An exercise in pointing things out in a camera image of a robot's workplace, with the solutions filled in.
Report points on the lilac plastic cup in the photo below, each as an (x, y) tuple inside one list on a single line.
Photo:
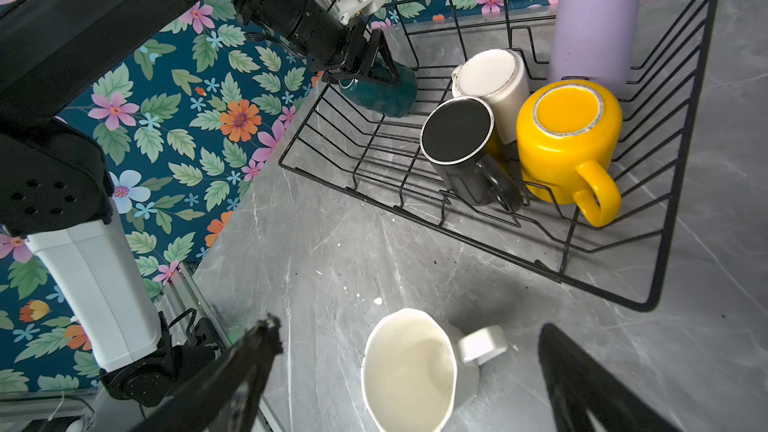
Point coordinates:
[(594, 40)]

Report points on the black mug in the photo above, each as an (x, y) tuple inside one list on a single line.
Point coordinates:
[(459, 139)]

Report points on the dark green mug white inside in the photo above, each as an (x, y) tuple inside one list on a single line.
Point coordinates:
[(389, 100)]

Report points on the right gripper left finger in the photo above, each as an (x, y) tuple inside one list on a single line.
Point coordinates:
[(226, 392)]

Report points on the yellow mug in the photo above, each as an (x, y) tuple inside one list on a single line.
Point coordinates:
[(567, 132)]

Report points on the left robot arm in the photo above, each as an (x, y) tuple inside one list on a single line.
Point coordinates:
[(67, 104)]

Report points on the white faceted mug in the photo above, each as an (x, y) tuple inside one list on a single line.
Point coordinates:
[(418, 370)]

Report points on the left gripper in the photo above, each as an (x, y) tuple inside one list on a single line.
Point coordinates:
[(363, 55)]

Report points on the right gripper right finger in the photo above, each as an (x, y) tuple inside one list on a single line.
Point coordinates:
[(582, 393)]

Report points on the white mug red inside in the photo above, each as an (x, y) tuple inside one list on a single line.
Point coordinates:
[(498, 77)]

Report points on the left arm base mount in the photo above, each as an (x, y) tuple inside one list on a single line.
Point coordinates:
[(152, 378)]

